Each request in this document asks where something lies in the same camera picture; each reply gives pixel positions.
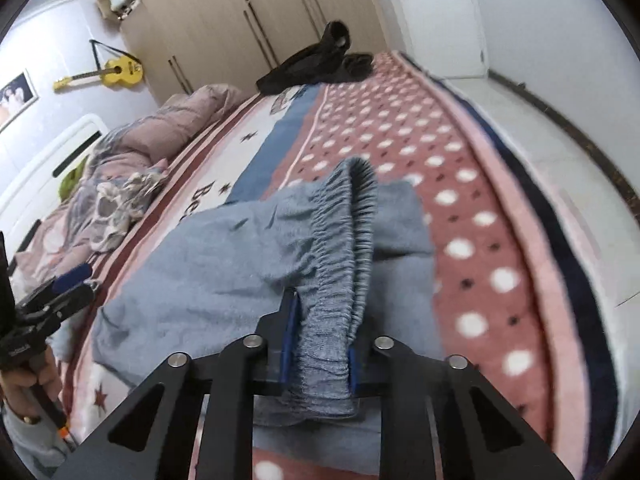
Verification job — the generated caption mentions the grey-blue sweatpants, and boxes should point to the grey-blue sweatpants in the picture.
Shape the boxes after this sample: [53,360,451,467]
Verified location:
[92,157,442,426]

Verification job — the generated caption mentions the grey left sleeve forearm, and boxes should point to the grey left sleeve forearm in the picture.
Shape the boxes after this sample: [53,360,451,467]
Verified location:
[2,405,70,479]

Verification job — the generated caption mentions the person's left hand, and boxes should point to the person's left hand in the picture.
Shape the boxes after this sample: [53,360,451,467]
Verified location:
[1,347,62,418]

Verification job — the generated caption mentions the white headboard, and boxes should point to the white headboard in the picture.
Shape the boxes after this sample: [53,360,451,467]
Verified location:
[1,114,108,259]

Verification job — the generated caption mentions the white grey patterned garment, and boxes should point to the white grey patterned garment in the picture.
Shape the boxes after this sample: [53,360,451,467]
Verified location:
[89,168,166,254]

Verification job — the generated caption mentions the green pillow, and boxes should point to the green pillow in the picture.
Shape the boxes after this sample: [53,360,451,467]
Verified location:
[58,156,88,203]

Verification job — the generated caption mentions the patterned bed blanket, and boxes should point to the patterned bed blanket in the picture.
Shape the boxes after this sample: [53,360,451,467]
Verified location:
[60,50,622,480]

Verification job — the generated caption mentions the pink striped duvet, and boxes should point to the pink striped duvet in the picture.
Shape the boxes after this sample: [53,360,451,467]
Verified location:
[14,84,244,288]

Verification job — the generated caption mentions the beige wardrobe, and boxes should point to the beige wardrobe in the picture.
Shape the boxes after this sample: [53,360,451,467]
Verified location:
[96,0,387,103]

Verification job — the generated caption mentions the black garment on bed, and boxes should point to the black garment on bed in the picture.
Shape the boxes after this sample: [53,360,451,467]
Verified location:
[256,21,373,96]

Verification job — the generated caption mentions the white door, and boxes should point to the white door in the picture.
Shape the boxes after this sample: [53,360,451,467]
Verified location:
[395,0,487,79]

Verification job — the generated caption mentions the yellow guitar on wall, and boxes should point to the yellow guitar on wall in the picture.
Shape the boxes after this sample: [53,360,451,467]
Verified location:
[52,39,144,92]

